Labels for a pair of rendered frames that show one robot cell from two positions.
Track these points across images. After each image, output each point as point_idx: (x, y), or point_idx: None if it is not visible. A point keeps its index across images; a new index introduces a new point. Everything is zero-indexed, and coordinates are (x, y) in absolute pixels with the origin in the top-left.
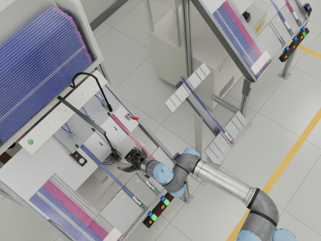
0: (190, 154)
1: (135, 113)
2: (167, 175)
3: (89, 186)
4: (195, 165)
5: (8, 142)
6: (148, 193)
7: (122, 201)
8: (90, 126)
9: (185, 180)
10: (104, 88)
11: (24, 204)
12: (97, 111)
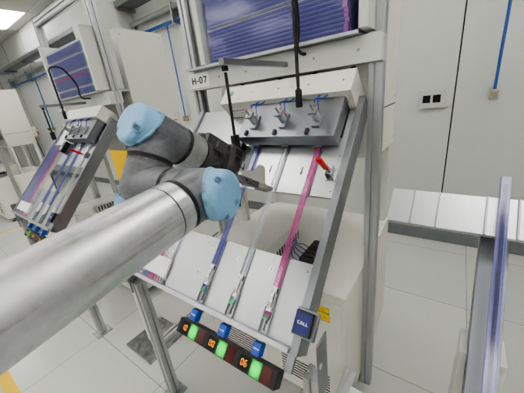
0: (203, 170)
1: (343, 177)
2: (127, 119)
3: None
4: (165, 181)
5: (221, 78)
6: (225, 293)
7: (205, 251)
8: (277, 128)
9: (274, 383)
10: (341, 100)
11: None
12: (302, 118)
